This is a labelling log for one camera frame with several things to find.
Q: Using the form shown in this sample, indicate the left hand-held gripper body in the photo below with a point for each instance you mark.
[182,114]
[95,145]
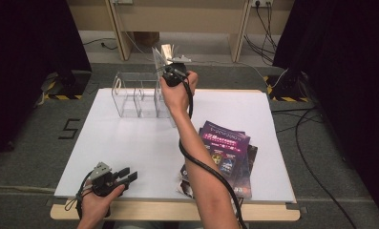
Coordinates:
[102,184]

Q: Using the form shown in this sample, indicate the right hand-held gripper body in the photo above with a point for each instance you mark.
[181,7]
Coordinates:
[174,74]

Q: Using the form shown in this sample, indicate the white magazine with picture grid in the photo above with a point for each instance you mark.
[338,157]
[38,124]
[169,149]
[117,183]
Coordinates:
[160,55]

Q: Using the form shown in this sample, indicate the clear acrylic book rack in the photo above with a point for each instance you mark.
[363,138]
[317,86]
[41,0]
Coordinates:
[136,95]

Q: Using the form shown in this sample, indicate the black magazine with red graphic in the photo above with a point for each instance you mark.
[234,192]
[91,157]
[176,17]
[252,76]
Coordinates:
[253,157]

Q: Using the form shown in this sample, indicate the person's left hand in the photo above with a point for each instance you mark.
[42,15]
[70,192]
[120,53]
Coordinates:
[96,206]

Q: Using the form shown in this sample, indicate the person's right hand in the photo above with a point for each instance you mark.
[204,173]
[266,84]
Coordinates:
[177,98]

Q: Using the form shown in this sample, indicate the white table cover board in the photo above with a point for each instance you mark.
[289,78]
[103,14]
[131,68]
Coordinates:
[130,143]

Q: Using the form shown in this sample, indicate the light wooden table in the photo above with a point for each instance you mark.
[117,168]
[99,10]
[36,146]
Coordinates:
[139,211]

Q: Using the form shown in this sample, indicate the brown cardboard box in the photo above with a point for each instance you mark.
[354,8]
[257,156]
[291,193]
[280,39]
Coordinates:
[145,37]

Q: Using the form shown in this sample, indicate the beige wooden desk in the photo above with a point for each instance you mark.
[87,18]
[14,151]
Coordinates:
[193,19]

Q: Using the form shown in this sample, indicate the white socket strip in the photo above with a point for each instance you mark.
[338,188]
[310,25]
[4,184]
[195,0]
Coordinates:
[123,1]

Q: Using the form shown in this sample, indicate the hazard-striped black stand base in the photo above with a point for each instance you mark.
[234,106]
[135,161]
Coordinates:
[289,87]
[72,86]

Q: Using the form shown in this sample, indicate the black curtain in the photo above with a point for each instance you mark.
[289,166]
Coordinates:
[25,63]
[352,79]

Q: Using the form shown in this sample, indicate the grey metal table bracket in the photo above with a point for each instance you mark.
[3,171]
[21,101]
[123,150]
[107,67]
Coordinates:
[297,208]
[55,202]

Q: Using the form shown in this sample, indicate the white wall socket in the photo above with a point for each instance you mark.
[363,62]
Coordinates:
[262,2]

